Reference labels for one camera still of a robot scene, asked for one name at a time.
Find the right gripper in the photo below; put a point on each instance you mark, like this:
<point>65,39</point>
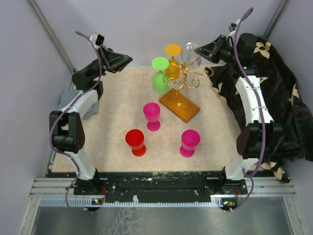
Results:
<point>211,51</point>

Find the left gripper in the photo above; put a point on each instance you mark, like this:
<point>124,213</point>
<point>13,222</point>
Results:
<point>109,58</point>

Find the clear wine glass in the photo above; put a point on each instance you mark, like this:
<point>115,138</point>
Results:
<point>193,59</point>

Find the orange plastic wine glass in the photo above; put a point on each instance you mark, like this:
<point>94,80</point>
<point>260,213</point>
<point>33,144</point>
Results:
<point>172,71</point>

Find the green plastic wine glass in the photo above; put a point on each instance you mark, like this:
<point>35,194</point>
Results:
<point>160,64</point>

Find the magenta wine glass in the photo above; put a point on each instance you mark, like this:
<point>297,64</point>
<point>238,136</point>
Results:
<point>190,139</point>
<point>152,114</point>

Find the red plastic wine glass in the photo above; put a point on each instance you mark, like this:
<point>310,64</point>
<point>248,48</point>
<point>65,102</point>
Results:
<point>135,140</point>

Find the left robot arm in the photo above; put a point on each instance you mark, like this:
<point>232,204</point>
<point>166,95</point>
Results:
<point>67,135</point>

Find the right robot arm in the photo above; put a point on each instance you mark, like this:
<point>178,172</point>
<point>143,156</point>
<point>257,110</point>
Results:
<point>261,132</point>

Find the magenta wine glass front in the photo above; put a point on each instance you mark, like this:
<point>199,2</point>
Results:
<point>190,139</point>

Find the grey cloth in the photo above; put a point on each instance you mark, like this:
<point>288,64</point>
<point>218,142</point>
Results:
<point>68,96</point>

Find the black floral blanket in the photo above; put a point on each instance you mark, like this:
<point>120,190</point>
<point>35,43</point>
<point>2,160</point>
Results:
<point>280,92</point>

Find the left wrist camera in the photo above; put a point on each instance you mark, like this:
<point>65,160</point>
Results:
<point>97,39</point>

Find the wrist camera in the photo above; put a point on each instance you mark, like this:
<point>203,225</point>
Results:
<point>97,39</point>
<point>233,27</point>

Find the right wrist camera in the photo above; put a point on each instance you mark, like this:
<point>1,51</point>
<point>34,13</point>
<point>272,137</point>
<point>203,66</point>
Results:
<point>233,27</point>

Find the gold wire wine glass rack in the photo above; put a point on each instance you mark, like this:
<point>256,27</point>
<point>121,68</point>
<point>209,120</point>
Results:
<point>175,101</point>

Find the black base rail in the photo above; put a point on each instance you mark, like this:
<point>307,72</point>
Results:
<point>160,186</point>

